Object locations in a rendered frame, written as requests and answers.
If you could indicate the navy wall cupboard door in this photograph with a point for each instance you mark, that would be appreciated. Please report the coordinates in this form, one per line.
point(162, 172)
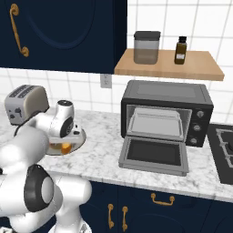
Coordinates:
point(60, 33)

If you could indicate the grey toaster oven door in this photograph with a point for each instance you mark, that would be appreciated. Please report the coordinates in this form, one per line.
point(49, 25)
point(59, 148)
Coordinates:
point(153, 153)

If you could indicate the brown baguette bread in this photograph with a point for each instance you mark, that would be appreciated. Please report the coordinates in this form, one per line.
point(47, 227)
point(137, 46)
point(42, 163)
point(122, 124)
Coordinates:
point(55, 147)

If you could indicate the navy base cupboard door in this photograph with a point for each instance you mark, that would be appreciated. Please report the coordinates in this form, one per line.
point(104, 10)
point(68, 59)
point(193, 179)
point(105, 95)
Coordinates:
point(98, 209)
point(136, 223)

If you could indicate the navy drawer front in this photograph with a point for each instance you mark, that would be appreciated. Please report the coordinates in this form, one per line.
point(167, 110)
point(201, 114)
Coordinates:
point(194, 203)

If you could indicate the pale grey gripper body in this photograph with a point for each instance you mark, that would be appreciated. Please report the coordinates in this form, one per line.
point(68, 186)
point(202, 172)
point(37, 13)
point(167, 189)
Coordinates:
point(65, 139)

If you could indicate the grey jar with dark lid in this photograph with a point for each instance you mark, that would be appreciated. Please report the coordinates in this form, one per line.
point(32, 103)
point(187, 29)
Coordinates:
point(146, 48)

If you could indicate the black toaster oven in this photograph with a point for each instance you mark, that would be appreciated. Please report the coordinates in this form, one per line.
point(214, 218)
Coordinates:
point(167, 92)

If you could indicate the grey toaster oven knob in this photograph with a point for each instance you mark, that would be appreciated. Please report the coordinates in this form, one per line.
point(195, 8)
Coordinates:
point(193, 140)
point(200, 114)
point(197, 127)

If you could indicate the silver toaster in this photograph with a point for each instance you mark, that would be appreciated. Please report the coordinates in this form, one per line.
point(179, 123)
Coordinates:
point(28, 101)

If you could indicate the orange kebab skewer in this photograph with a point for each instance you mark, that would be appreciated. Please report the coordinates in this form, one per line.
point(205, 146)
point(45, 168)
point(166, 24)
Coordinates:
point(66, 148)

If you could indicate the grey toaster oven tray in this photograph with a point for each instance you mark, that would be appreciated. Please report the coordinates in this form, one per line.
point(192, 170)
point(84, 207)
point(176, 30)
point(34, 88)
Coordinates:
point(156, 123)

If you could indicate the wooden wall shelf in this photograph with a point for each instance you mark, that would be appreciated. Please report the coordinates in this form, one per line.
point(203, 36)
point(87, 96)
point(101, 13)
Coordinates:
point(197, 68)

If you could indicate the black hob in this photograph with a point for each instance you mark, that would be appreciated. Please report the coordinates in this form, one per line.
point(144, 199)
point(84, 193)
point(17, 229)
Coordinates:
point(223, 151)

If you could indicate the brown bottle with white label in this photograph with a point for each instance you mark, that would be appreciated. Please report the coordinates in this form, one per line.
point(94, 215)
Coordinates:
point(180, 51)

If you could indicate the white wall socket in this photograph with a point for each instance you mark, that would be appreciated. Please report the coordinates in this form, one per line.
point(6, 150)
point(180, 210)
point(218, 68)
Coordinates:
point(106, 80)

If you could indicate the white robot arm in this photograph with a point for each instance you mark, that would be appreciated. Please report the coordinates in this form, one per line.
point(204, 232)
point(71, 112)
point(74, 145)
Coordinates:
point(18, 151)

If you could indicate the grey round plate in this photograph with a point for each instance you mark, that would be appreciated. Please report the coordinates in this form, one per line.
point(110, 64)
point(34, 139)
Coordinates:
point(79, 145)

